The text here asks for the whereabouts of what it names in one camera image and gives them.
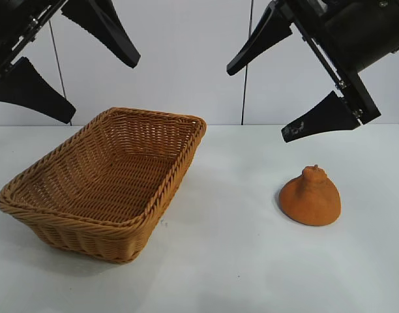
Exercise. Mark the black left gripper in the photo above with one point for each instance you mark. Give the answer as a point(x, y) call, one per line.
point(10, 32)

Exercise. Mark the tan woven wicker basket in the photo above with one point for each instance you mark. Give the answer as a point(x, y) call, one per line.
point(98, 182)

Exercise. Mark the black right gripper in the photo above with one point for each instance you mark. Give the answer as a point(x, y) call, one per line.
point(356, 36)

